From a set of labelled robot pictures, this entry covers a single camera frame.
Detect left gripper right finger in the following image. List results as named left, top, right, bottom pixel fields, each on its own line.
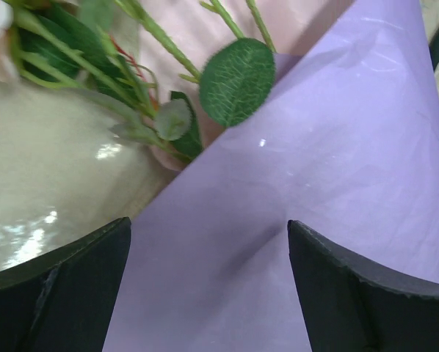
left=287, top=221, right=439, bottom=351

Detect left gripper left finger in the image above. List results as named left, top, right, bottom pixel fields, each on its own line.
left=0, top=217, right=131, bottom=352

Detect purple wrapping paper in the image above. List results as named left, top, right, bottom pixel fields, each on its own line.
left=104, top=1, right=439, bottom=351

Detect pink white flower bunch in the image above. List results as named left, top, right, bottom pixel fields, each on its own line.
left=0, top=1, right=276, bottom=164

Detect pink wrapping paper sheet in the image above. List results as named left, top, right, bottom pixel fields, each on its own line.
left=131, top=0, right=356, bottom=172

